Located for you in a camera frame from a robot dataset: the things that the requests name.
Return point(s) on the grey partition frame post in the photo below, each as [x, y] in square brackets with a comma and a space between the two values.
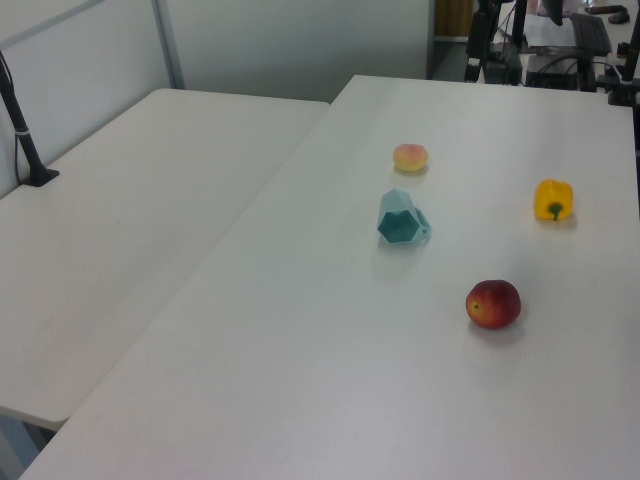
[169, 45]

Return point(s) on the black tripod stand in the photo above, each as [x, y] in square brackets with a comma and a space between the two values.
[477, 40]

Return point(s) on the wooden cabinet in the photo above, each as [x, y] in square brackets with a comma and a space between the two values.
[452, 17]

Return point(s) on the black camera pole with base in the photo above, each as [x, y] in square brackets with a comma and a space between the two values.
[22, 140]

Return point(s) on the black pole with table clamp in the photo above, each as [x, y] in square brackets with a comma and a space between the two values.
[625, 87]

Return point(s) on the red apple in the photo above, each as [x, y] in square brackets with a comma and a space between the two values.
[494, 304]

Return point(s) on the white side table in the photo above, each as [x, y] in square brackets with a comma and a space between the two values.
[125, 225]

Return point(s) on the teal faceted mug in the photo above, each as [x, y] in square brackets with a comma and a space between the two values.
[397, 227]

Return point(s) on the pale yellow-pink peach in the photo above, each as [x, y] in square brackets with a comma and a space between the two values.
[410, 157]

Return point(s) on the yellow bell pepper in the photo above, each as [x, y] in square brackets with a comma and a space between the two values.
[552, 196]

